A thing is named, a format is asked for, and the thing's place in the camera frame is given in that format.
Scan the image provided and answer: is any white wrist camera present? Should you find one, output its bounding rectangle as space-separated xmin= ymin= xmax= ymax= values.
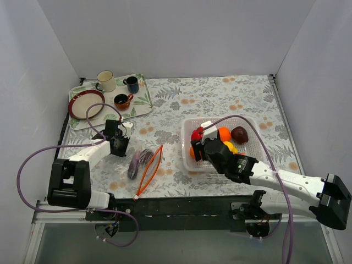
xmin=119 ymin=122 xmax=133 ymax=139
xmin=200 ymin=120 xmax=218 ymax=144

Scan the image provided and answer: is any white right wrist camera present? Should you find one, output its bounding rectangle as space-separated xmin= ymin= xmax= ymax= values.
xmin=200 ymin=120 xmax=218 ymax=144

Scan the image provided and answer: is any orange brown ceramic mug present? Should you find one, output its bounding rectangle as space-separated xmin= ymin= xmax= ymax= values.
xmin=114 ymin=93 xmax=134 ymax=111

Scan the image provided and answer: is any fake dark purple fig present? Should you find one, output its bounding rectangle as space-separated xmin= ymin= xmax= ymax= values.
xmin=230 ymin=126 xmax=249 ymax=145

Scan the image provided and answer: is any fake yellow lemon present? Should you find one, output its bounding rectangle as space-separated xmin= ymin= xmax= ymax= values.
xmin=223 ymin=141 xmax=239 ymax=154

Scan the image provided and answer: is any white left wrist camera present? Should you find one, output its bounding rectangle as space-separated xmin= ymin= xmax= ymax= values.
xmin=119 ymin=122 xmax=133 ymax=139

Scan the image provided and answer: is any red rimmed cream plate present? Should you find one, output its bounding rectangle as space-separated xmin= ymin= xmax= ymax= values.
xmin=68 ymin=90 xmax=105 ymax=119

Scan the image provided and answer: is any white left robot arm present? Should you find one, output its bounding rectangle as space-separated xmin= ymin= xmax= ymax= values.
xmin=47 ymin=119 xmax=133 ymax=220

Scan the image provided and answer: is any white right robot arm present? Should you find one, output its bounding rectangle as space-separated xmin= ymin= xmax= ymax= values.
xmin=191 ymin=139 xmax=351 ymax=230

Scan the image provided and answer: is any white plastic basket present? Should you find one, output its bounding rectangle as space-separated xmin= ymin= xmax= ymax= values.
xmin=181 ymin=116 xmax=267 ymax=173

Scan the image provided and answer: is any fake orange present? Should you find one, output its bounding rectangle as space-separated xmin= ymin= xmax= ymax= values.
xmin=189 ymin=146 xmax=195 ymax=159
xmin=218 ymin=127 xmax=232 ymax=142

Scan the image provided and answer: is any dark blue mug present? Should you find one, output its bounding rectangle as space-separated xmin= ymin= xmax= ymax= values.
xmin=123 ymin=76 xmax=139 ymax=94

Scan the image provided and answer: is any leaf print serving tray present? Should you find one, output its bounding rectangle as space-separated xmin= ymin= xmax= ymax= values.
xmin=69 ymin=74 xmax=153 ymax=130

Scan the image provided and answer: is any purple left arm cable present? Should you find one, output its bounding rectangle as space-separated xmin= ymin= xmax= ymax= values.
xmin=16 ymin=103 xmax=140 ymax=248

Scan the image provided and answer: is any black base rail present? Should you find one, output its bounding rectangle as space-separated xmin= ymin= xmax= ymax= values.
xmin=85 ymin=195 xmax=279 ymax=232

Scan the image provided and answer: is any floral table mat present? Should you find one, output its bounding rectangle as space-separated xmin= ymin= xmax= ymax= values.
xmin=56 ymin=74 xmax=309 ymax=198

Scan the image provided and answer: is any cream enamel mug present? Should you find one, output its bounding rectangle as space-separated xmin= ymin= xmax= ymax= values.
xmin=95 ymin=70 xmax=116 ymax=92

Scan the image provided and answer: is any clear zip top bag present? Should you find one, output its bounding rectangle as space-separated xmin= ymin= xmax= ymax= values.
xmin=101 ymin=140 xmax=163 ymax=200

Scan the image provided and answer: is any fake red strawberry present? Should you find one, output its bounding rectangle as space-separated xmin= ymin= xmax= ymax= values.
xmin=191 ymin=127 xmax=204 ymax=141

